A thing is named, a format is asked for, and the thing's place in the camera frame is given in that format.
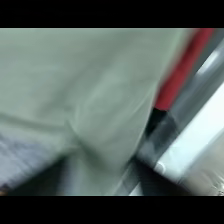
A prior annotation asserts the olive green shirt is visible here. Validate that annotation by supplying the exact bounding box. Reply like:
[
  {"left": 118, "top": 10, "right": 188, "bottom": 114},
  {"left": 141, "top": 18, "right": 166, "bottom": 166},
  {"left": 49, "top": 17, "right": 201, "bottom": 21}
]
[{"left": 0, "top": 27, "right": 198, "bottom": 197}]

